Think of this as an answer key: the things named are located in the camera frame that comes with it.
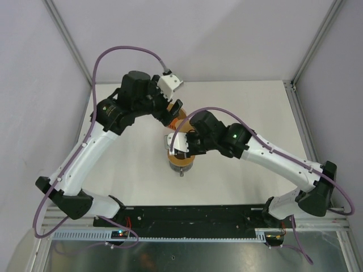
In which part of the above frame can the right aluminium frame post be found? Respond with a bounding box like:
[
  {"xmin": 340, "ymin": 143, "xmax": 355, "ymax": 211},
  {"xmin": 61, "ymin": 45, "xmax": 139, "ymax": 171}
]
[{"xmin": 290, "ymin": 0, "xmax": 346, "ymax": 86}]

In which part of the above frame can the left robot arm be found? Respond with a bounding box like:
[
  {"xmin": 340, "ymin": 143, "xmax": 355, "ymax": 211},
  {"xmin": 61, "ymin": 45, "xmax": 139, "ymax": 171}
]
[{"xmin": 35, "ymin": 71, "xmax": 183, "ymax": 227}]

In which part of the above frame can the wooden ring dripper stand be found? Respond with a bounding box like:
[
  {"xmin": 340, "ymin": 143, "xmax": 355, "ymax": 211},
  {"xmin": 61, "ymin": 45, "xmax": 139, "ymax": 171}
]
[{"xmin": 167, "ymin": 152, "xmax": 195, "ymax": 167}]

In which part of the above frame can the purple cable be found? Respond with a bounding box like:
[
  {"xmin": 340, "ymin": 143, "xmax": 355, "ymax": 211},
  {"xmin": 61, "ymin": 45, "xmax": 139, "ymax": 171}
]
[
  {"xmin": 169, "ymin": 106, "xmax": 356, "ymax": 266},
  {"xmin": 33, "ymin": 45, "xmax": 172, "ymax": 252}
]

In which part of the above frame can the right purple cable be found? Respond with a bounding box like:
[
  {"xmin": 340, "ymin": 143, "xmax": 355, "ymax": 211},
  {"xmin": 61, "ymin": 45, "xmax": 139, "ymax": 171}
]
[{"xmin": 169, "ymin": 106, "xmax": 356, "ymax": 266}]

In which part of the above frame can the orange coffee filter holder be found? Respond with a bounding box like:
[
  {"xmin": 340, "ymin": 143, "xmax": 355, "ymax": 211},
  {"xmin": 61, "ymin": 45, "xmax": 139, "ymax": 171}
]
[{"xmin": 167, "ymin": 108, "xmax": 192, "ymax": 133}]

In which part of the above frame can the grey slotted cable duct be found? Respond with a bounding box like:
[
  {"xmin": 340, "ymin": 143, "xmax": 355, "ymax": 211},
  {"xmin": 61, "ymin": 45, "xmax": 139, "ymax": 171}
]
[{"xmin": 52, "ymin": 229, "xmax": 282, "ymax": 243}]

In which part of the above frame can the left aluminium frame post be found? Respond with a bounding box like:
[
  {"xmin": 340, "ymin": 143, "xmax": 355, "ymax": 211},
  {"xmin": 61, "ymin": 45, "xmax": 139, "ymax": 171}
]
[{"xmin": 42, "ymin": 0, "xmax": 92, "ymax": 86}]

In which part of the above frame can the aluminium frame post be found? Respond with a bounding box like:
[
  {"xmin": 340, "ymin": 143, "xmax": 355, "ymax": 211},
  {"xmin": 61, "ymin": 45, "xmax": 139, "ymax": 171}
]
[
  {"xmin": 290, "ymin": 0, "xmax": 346, "ymax": 86},
  {"xmin": 42, "ymin": 0, "xmax": 92, "ymax": 86}
]

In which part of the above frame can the single brown paper filter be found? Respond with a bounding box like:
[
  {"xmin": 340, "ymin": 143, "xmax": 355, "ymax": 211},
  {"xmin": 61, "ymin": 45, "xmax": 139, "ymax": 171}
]
[{"xmin": 175, "ymin": 120, "xmax": 193, "ymax": 133}]

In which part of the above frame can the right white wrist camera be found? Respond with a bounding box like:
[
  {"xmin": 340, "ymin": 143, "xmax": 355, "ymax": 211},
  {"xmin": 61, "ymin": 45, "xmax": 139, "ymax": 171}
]
[{"xmin": 164, "ymin": 132, "xmax": 189, "ymax": 156}]

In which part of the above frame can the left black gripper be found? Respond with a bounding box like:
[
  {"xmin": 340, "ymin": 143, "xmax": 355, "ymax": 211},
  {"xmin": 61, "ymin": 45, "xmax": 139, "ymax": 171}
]
[{"xmin": 133, "ymin": 75, "xmax": 183, "ymax": 126}]

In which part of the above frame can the glass coffee server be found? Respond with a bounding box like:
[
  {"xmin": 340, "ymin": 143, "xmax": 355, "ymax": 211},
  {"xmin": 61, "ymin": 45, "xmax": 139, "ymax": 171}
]
[{"xmin": 169, "ymin": 162, "xmax": 193, "ymax": 177}]

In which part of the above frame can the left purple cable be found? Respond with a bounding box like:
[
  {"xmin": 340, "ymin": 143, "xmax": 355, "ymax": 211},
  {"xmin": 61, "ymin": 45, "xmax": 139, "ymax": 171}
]
[{"xmin": 33, "ymin": 45, "xmax": 172, "ymax": 252}]

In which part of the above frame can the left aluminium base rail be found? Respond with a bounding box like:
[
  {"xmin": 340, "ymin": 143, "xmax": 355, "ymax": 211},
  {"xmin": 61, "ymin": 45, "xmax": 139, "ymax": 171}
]
[{"xmin": 42, "ymin": 207, "xmax": 94, "ymax": 228}]

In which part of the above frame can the right aluminium side rail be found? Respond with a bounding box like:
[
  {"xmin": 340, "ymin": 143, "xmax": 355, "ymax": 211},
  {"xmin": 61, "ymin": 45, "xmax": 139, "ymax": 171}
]
[{"xmin": 282, "ymin": 80, "xmax": 362, "ymax": 271}]

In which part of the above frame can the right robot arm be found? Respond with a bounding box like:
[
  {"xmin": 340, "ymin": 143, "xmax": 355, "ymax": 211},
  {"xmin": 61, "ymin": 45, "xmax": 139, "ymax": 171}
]
[{"xmin": 186, "ymin": 110, "xmax": 337, "ymax": 227}]

